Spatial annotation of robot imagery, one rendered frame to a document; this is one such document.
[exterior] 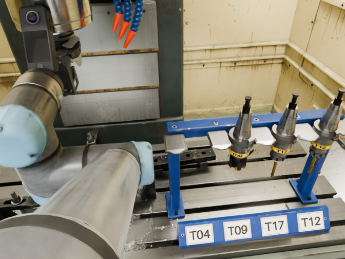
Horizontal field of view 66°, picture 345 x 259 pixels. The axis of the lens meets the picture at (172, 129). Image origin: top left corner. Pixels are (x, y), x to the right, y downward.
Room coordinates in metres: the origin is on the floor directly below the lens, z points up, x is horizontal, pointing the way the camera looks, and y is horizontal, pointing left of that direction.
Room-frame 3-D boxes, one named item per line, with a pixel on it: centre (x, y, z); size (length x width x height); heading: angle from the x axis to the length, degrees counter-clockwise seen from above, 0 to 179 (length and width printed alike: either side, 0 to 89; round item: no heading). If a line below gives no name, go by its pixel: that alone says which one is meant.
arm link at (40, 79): (0.39, 0.22, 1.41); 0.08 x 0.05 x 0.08; 95
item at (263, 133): (0.51, -0.22, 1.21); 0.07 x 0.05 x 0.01; 5
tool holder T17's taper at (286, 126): (0.52, -0.28, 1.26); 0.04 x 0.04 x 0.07
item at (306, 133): (0.52, -0.33, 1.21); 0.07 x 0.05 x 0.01; 5
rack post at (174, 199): (0.55, 0.00, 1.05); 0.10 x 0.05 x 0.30; 5
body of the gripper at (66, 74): (0.47, 0.23, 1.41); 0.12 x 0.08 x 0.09; 5
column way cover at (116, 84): (1.04, 0.28, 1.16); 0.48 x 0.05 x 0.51; 95
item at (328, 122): (0.53, -0.39, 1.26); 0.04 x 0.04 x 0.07
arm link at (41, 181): (0.32, 0.20, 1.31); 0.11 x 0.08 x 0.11; 94
